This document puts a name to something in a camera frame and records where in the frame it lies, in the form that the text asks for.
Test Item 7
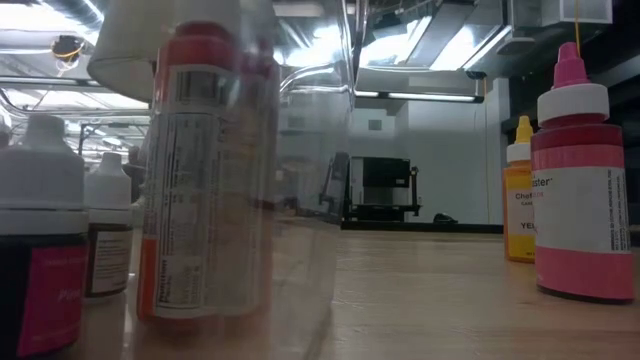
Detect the red food coloring bottle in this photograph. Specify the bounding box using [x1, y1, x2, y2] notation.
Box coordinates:
[136, 21, 280, 324]

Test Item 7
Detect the yellow food coloring bottle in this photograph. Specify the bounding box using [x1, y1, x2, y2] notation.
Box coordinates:
[502, 115, 536, 265]

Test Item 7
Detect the small white-capped dropper bottle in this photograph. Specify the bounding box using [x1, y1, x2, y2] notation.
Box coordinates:
[0, 113, 90, 359]
[83, 151, 135, 300]

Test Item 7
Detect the pink food coloring bottle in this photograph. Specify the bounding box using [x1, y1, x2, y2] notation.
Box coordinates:
[530, 42, 636, 305]

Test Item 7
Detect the black workstation cabinet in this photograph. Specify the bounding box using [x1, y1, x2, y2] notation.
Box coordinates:
[344, 156, 424, 224]

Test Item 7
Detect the clear plastic container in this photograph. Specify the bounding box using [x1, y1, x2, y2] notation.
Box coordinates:
[0, 0, 370, 360]

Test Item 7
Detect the ceiling light strip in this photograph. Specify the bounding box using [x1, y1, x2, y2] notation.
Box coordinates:
[354, 88, 485, 104]

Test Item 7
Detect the person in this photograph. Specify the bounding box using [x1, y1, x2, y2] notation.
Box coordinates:
[124, 144, 147, 204]

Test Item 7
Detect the white ceiling vent box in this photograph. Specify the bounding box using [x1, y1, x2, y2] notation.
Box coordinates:
[558, 0, 614, 25]

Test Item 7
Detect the black aluminium table frame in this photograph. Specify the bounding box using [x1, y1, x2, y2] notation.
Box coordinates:
[342, 219, 504, 235]

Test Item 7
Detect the silver ventilation duct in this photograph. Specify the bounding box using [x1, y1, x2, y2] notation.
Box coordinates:
[359, 12, 514, 71]

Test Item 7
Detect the ceiling cord reel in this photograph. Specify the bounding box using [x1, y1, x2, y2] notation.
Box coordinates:
[51, 33, 87, 64]

